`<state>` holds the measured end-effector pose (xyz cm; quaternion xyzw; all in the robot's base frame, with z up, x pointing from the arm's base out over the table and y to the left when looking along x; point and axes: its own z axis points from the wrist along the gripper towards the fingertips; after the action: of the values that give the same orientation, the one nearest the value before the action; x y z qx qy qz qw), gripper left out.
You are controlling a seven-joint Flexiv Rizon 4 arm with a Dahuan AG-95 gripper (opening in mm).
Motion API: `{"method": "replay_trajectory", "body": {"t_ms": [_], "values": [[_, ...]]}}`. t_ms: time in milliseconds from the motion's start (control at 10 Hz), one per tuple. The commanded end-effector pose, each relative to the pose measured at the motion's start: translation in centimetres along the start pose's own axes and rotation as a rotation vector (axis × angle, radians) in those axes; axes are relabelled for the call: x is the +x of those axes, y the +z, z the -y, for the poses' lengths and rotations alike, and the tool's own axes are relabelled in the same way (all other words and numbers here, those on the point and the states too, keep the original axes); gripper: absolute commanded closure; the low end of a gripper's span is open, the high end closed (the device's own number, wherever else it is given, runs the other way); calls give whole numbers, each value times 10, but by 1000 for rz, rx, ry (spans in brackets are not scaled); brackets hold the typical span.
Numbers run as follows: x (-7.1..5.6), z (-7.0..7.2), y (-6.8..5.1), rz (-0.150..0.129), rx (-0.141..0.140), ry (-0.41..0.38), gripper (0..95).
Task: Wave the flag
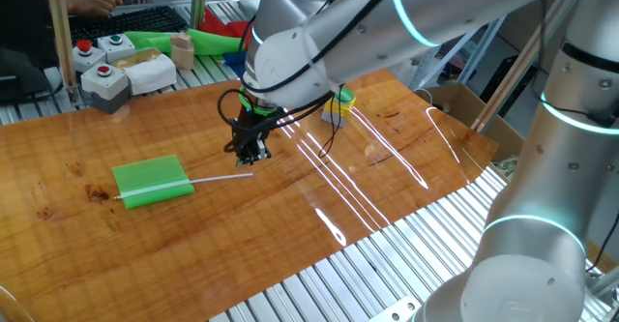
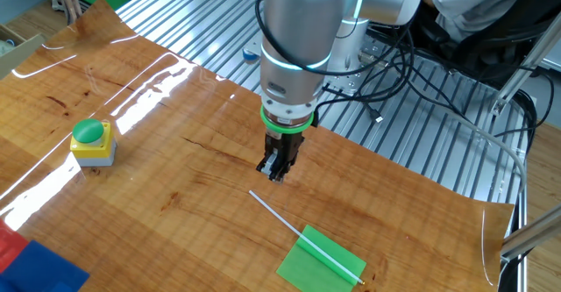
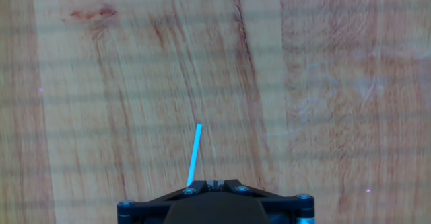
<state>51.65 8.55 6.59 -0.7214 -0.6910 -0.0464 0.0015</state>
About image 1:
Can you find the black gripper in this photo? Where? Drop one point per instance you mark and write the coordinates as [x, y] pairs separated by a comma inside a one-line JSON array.
[[251, 128]]

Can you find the bare forearm at keyboard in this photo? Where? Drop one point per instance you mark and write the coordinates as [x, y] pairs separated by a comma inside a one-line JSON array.
[[75, 4]]

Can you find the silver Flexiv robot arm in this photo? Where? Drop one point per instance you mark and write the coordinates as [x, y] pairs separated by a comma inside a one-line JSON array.
[[532, 283]]

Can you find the blue cloth flag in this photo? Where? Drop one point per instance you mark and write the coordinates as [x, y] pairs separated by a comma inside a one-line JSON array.
[[234, 63]]

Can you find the rolled green cloth flag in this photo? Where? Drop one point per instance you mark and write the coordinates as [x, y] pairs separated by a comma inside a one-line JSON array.
[[213, 44]]

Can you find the red cloth flag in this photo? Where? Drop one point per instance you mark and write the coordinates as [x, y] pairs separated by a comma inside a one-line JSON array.
[[217, 27]]

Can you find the bare hand at keyboard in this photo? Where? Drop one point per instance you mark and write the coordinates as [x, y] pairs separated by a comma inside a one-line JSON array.
[[102, 0]]

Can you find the glossy wood-pattern table mat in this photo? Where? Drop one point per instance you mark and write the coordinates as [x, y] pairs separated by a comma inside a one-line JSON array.
[[242, 240]]

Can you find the yellow box with green button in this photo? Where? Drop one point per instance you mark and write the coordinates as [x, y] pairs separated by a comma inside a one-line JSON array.
[[338, 115]]

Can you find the small wooden block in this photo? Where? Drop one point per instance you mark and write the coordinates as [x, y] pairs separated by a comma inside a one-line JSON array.
[[183, 53]]

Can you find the grey-white box with red button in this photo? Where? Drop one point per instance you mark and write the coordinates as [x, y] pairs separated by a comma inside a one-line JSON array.
[[104, 87]]

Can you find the white box with green button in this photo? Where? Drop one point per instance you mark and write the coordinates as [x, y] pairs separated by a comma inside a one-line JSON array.
[[118, 49]]

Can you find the white foam packing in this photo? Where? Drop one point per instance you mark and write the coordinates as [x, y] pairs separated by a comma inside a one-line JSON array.
[[411, 70]]

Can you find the black computer keyboard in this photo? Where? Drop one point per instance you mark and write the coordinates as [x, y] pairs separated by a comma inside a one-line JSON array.
[[130, 22]]

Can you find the white box with red button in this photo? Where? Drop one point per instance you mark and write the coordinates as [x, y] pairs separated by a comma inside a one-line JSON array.
[[87, 58]]

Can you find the crumpled plastic bag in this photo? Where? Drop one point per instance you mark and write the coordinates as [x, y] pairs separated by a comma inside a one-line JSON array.
[[510, 167]]

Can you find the black case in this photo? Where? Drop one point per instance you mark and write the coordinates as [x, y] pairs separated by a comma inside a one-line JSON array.
[[503, 90]]

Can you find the black monitor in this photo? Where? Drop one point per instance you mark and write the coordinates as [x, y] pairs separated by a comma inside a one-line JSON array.
[[21, 32]]

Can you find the long wooden rod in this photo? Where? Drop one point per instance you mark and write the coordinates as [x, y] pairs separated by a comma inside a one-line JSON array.
[[508, 87]]

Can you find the grey brown cabinet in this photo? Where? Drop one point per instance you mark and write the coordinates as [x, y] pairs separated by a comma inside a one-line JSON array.
[[520, 29]]

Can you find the thin frame post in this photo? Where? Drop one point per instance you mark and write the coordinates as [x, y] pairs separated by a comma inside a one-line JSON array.
[[198, 3]]

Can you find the silver metal bracket plate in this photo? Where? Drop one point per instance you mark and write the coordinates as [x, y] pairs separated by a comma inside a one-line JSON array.
[[394, 312]]

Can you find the wood-coloured frame post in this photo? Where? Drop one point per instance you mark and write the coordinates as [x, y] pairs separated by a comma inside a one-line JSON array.
[[60, 37]]

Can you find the grey metal shelf frame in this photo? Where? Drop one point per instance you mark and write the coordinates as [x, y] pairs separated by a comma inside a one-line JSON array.
[[479, 46]]

